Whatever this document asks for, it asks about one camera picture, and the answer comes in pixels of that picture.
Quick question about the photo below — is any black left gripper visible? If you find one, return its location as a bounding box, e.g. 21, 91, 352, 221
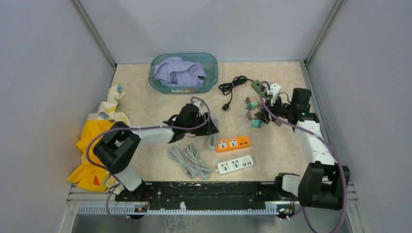
185, 111, 219, 136

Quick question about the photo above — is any green power strip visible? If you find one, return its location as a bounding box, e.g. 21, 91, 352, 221
251, 80, 271, 100

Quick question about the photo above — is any orange power strip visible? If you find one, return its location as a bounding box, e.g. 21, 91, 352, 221
216, 136, 251, 153

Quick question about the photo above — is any white power strip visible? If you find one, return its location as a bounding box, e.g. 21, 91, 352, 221
218, 155, 254, 174

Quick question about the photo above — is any teal usb plug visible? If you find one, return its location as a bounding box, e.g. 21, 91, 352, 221
251, 119, 262, 129

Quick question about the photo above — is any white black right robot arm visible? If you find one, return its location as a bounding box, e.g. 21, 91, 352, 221
255, 84, 350, 210

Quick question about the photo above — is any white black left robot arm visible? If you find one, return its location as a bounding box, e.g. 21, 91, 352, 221
91, 103, 219, 201

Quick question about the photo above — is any teal plastic basin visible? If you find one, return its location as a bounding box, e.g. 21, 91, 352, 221
148, 53, 219, 94

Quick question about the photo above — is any purple cloth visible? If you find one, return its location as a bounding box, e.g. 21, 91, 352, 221
153, 57, 207, 87

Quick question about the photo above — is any yellow patterned cloth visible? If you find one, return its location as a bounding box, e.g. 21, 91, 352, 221
67, 84, 133, 194

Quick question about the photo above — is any grey coiled cable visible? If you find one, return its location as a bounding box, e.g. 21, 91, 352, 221
167, 117, 221, 180

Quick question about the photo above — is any black coiled cable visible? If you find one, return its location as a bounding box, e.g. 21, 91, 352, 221
218, 75, 255, 113

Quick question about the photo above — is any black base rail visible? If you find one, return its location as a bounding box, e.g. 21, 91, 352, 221
114, 180, 309, 216

